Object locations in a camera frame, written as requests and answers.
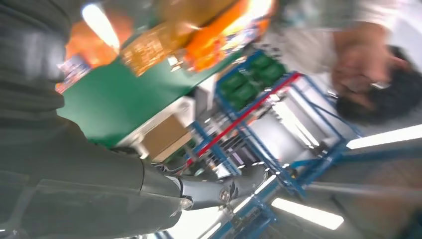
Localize brown cardboard box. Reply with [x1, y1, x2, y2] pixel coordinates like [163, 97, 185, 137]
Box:
[140, 114, 194, 162]

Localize green plastic crate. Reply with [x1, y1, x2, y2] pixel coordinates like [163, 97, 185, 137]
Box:
[249, 54, 274, 72]
[219, 71, 249, 95]
[260, 62, 288, 87]

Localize blue metal shelf rack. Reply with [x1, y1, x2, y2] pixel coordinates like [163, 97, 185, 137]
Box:
[191, 49, 363, 239]

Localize ceiling light strip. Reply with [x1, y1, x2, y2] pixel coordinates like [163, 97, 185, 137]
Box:
[270, 198, 345, 231]
[346, 124, 422, 150]

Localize black glasses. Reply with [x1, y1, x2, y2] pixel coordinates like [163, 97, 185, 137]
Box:
[342, 79, 393, 95]

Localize person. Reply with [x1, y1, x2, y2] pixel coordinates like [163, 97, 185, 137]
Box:
[257, 0, 422, 126]

